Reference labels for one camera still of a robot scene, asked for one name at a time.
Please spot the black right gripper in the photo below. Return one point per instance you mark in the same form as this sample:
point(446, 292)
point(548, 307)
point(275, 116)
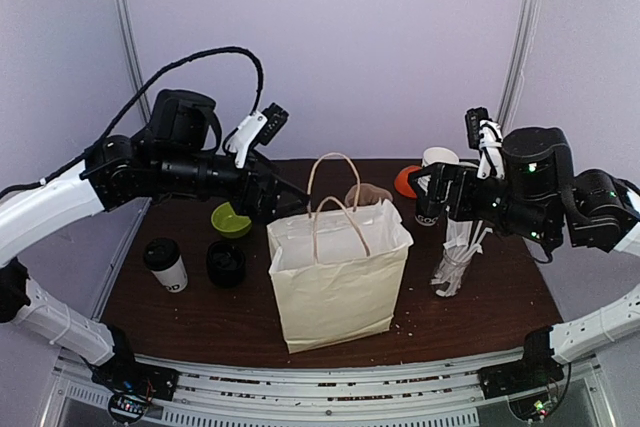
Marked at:
point(439, 192)

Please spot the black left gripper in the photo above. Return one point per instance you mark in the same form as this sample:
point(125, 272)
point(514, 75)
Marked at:
point(262, 209)

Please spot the stack of cardboard cup carriers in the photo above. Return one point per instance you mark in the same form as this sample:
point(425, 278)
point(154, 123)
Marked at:
point(369, 195)

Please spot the stack of black cup lids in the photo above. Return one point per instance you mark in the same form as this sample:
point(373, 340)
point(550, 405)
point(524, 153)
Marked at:
point(225, 264)

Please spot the white paper takeout bag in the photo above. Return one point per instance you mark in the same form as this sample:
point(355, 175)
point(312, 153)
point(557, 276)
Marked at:
point(336, 274)

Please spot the black plastic cup lid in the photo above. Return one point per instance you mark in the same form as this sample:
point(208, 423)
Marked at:
point(161, 254)

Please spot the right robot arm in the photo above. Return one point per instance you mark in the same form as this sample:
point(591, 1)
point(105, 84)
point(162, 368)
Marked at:
point(525, 185)

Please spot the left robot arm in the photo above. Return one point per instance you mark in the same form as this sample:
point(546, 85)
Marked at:
point(179, 153)

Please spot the orange plastic bowl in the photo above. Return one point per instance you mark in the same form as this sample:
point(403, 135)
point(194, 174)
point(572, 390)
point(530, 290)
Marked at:
point(401, 182)

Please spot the green plastic bowl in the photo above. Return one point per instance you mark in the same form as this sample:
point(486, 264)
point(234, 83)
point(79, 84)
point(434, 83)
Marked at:
point(228, 223)

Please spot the glass of white wrapped straws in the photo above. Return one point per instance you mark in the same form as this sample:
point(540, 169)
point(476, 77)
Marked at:
point(463, 240)

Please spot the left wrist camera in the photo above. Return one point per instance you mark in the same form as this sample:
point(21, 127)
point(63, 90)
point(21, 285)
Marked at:
point(259, 127)

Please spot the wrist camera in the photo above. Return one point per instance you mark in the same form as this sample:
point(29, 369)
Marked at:
point(485, 136)
point(259, 127)

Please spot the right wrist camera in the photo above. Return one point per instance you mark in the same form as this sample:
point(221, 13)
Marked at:
point(485, 136)

